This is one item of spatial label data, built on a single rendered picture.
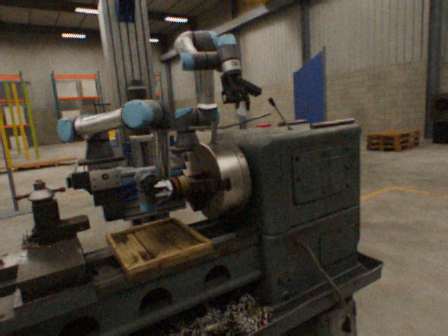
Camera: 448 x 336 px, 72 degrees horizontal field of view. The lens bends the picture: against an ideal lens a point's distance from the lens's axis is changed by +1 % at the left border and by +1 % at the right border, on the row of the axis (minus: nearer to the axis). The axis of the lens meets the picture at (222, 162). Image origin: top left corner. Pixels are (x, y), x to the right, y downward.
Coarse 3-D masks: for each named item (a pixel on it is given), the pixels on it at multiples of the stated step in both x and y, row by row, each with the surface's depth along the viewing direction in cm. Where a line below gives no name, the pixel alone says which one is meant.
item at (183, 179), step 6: (174, 180) 116; (180, 180) 116; (186, 180) 117; (192, 180) 120; (174, 186) 115; (180, 186) 116; (186, 186) 117; (174, 192) 115; (180, 192) 117; (186, 192) 117
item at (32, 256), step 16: (32, 256) 93; (48, 256) 92; (64, 256) 91; (80, 256) 91; (32, 272) 83; (48, 272) 82; (64, 272) 84; (80, 272) 86; (32, 288) 80; (48, 288) 82
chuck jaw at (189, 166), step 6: (192, 150) 130; (186, 156) 126; (192, 156) 126; (186, 162) 124; (192, 162) 125; (198, 162) 126; (186, 168) 123; (192, 168) 124; (198, 168) 125; (180, 174) 124; (186, 174) 121; (192, 174) 122; (198, 174) 124; (204, 174) 128
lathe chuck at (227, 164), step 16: (208, 144) 120; (224, 144) 122; (208, 160) 119; (224, 160) 114; (208, 176) 121; (224, 176) 112; (240, 176) 115; (208, 192) 123; (224, 192) 112; (240, 192) 116; (208, 208) 126; (224, 208) 115
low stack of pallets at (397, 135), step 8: (368, 136) 812; (384, 136) 782; (392, 136) 760; (400, 136) 826; (408, 136) 783; (416, 136) 806; (368, 144) 814; (376, 144) 811; (384, 144) 785; (392, 144) 793; (400, 144) 768; (408, 144) 788; (416, 144) 822
